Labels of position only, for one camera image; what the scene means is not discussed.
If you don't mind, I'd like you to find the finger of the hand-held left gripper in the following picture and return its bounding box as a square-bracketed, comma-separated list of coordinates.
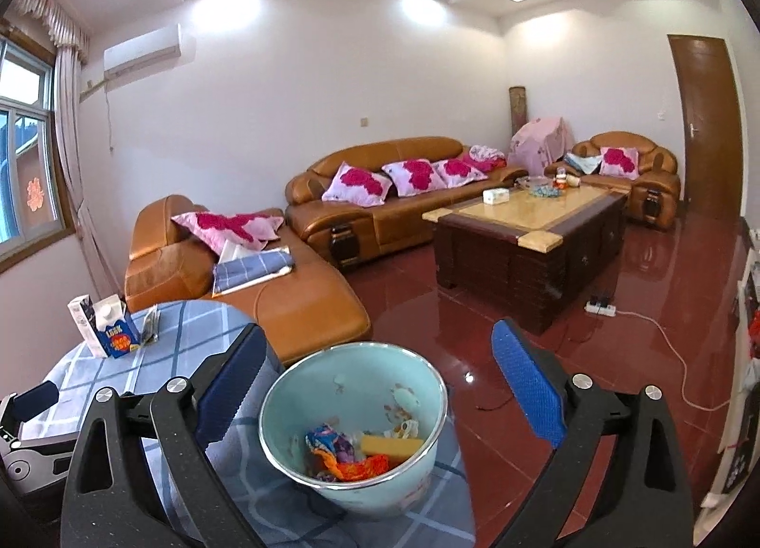
[12, 380, 60, 422]

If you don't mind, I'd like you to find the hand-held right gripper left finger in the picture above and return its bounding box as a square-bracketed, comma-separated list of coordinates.
[61, 323, 269, 548]

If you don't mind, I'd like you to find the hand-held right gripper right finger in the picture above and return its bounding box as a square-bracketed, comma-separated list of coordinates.
[492, 318, 694, 548]

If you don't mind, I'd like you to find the teal patterned bin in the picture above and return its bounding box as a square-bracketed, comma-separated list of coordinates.
[258, 341, 449, 519]

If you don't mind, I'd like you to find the purple plastic wrapper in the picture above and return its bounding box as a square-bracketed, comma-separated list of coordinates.
[332, 435, 360, 466]

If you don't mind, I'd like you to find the yellow sponge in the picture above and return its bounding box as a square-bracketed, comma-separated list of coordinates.
[360, 435, 425, 463]

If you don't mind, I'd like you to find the orange blue snack wrapper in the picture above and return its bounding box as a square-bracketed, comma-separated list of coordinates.
[305, 423, 405, 483]

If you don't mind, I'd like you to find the blue plaid tablecloth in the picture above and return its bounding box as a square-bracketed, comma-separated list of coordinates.
[44, 300, 476, 548]

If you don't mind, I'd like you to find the tall white black carton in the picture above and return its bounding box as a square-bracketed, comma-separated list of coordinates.
[67, 294, 105, 358]

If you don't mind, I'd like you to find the clear dark printed wrapper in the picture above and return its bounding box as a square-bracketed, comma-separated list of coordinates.
[139, 304, 161, 346]

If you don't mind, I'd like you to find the white blue capped milk carton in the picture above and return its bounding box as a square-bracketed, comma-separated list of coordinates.
[95, 294, 142, 359]

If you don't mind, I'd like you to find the folded blue plaid sheet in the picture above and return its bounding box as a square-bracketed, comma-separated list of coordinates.
[212, 248, 295, 295]

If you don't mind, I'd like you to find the brown leather chaise sofa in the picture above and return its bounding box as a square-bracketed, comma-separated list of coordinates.
[124, 195, 372, 368]

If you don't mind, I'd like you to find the dark wooden coffee table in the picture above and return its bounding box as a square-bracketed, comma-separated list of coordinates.
[423, 185, 629, 337]

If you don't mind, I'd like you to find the pink floral pillow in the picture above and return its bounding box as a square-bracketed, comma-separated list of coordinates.
[171, 211, 286, 255]
[598, 146, 640, 178]
[432, 158, 489, 189]
[322, 163, 394, 208]
[381, 158, 447, 198]

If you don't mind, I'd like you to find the glass bowl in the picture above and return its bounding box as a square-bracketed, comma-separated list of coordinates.
[516, 175, 562, 198]

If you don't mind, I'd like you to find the white furniture edge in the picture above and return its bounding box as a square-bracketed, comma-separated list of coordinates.
[706, 216, 760, 510]

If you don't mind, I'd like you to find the light blue cloth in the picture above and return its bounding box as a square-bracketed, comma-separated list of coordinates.
[563, 151, 603, 175]

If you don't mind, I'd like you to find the pink floral blanket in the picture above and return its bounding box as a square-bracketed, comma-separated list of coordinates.
[463, 144, 507, 172]

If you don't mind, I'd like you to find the sliding window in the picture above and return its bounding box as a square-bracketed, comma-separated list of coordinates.
[0, 19, 78, 273]

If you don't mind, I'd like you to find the brown leather armchair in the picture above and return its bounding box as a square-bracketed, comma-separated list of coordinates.
[545, 131, 682, 228]

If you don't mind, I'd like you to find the pink cloth cover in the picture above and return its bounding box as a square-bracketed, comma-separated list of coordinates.
[511, 116, 576, 175]

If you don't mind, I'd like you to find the pink curtain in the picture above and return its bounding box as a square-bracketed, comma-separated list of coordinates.
[12, 0, 125, 302]

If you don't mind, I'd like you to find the brown leather three-seat sofa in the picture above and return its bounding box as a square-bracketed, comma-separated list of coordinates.
[285, 136, 529, 271]

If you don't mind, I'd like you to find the rolled standing mat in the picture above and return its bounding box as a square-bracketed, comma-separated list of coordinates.
[509, 86, 528, 139]

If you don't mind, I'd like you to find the brown wooden door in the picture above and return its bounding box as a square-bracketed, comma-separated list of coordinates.
[668, 34, 744, 222]

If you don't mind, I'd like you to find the white air conditioner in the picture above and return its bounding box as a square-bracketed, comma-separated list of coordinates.
[103, 22, 182, 80]

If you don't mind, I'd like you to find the white power cable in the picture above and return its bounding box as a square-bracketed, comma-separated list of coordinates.
[611, 307, 731, 412]

